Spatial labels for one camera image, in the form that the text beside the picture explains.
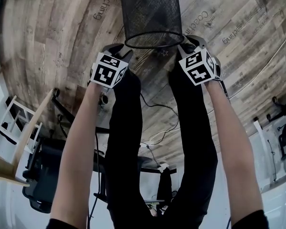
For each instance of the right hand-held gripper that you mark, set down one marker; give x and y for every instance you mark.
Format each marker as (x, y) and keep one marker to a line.
(199, 68)

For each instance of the black mesh waste bin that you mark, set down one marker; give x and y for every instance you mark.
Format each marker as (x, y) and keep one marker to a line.
(152, 13)

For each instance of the person's right forearm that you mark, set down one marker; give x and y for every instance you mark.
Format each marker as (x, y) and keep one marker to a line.
(233, 151)

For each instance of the person's black clothing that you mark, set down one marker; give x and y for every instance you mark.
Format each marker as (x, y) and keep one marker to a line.
(126, 128)

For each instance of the person's left forearm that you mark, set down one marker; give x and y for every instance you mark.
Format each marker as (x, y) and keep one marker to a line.
(81, 156)

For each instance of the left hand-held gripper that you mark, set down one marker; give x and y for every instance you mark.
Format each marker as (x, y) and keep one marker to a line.
(107, 73)

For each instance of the black mesh office chair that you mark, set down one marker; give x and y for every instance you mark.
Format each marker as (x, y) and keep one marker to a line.
(45, 180)

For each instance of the light wooden desk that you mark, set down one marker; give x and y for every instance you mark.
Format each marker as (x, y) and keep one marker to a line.
(4, 168)

